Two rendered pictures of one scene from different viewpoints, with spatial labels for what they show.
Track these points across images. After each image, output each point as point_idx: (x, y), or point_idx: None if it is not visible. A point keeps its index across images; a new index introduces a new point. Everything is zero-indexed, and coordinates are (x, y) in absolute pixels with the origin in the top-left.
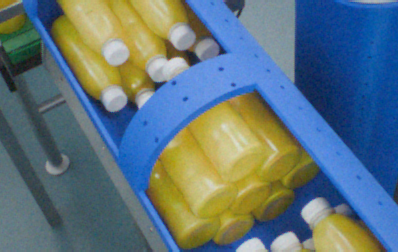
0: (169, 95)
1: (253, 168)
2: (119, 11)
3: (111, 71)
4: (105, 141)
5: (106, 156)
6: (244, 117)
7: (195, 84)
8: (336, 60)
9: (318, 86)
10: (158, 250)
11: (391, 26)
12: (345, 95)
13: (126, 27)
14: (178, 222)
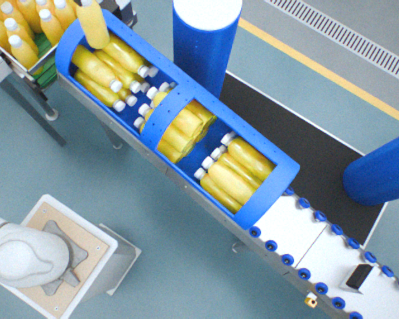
0: (161, 111)
1: (199, 129)
2: (107, 62)
3: (114, 93)
4: (129, 130)
5: (113, 126)
6: (188, 107)
7: (171, 104)
8: (199, 53)
9: (190, 63)
10: (152, 161)
11: (223, 37)
12: (203, 65)
13: (114, 70)
14: (172, 156)
